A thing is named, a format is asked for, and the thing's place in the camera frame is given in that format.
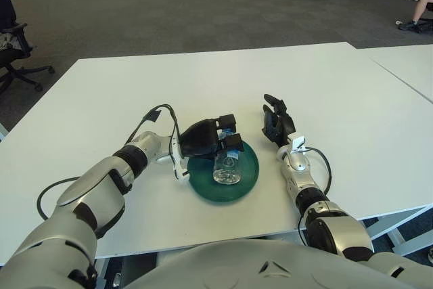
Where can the grey patterned cloth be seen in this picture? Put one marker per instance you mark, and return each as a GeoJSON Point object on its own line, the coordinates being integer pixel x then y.
{"type": "Point", "coordinates": [6, 40]}

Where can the seated person's leg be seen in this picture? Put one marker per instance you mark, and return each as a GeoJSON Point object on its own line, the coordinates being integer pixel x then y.
{"type": "Point", "coordinates": [423, 6]}

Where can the grey robot torso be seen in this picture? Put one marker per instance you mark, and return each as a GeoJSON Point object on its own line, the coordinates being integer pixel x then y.
{"type": "Point", "coordinates": [236, 268]}

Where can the green round plate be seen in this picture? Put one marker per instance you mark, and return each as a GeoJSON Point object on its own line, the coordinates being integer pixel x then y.
{"type": "Point", "coordinates": [250, 167]}

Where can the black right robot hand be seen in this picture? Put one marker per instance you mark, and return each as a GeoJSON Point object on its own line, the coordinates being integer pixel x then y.
{"type": "Point", "coordinates": [282, 125]}

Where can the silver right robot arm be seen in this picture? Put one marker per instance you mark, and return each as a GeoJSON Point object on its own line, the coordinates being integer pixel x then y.
{"type": "Point", "coordinates": [299, 167]}

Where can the clear plastic water bottle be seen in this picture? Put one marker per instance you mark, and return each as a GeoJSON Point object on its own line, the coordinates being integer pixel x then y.
{"type": "Point", "coordinates": [226, 174]}

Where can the black office chair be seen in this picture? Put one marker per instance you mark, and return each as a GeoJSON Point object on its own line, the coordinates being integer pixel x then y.
{"type": "Point", "coordinates": [15, 53]}

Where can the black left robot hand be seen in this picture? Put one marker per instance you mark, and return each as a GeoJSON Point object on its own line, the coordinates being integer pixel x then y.
{"type": "Point", "coordinates": [199, 138]}

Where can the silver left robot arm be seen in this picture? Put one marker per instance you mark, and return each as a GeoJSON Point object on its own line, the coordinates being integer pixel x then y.
{"type": "Point", "coordinates": [88, 197]}

